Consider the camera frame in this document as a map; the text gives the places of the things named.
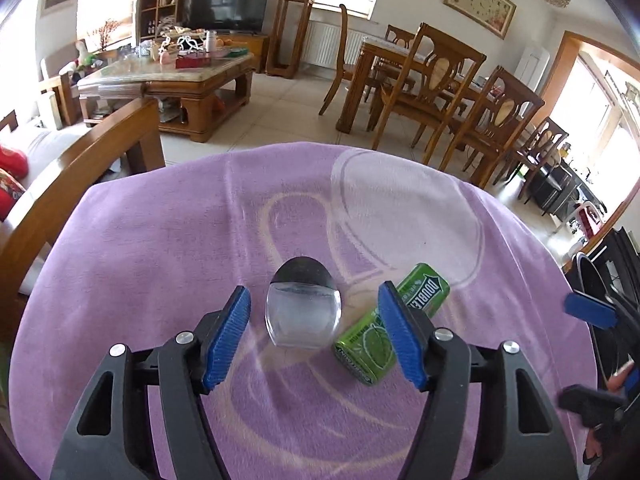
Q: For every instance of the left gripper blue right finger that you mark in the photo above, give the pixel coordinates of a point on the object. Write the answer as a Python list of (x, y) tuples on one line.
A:
[(405, 336)]

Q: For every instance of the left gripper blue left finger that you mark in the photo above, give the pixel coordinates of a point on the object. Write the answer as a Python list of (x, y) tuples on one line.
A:
[(221, 332)]

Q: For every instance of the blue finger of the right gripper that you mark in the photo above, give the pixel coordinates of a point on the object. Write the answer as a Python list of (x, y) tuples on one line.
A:
[(631, 383), (590, 310)]

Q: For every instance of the green gum tin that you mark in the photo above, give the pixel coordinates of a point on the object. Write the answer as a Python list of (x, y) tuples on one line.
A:
[(368, 348)]

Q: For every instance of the clear glass bottle black cap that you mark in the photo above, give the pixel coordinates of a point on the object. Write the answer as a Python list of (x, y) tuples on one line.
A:
[(303, 305)]

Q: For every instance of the person right hand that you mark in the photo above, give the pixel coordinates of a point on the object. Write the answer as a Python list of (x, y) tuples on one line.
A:
[(593, 447)]

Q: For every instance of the purple tablecloth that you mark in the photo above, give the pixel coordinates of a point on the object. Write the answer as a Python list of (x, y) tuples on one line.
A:
[(311, 230)]

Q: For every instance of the wooden chair far right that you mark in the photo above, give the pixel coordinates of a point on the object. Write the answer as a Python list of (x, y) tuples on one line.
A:
[(533, 153)]

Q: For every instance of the wooden dining chair near right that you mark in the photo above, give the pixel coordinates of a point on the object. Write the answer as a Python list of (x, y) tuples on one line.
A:
[(497, 118)]

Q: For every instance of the wooden dining chair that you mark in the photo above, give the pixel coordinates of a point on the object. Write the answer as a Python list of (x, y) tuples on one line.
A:
[(497, 118), (432, 82)]

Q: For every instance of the white air conditioner tower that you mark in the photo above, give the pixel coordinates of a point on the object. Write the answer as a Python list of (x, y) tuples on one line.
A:
[(532, 65)]

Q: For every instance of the wooden coffee table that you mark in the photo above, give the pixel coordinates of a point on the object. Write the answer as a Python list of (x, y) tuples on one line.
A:
[(207, 96)]

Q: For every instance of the wooden sofa white cushions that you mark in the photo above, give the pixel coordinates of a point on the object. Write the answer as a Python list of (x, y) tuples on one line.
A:
[(39, 215)]

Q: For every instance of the tall wooden plant stand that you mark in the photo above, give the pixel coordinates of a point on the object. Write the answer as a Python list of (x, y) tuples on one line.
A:
[(287, 37)]

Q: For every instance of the wooden dining chair near left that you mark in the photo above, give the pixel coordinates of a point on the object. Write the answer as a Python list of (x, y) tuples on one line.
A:
[(432, 82)]

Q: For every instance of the red pillow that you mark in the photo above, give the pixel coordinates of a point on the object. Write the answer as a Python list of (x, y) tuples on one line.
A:
[(13, 168)]

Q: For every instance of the wooden tv cabinet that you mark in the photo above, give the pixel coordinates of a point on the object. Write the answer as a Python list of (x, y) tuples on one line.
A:
[(257, 44)]

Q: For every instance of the framed floral picture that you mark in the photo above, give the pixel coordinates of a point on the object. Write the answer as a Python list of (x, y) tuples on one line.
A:
[(494, 15)]

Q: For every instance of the black television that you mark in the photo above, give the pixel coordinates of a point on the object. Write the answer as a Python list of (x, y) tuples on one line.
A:
[(228, 15)]

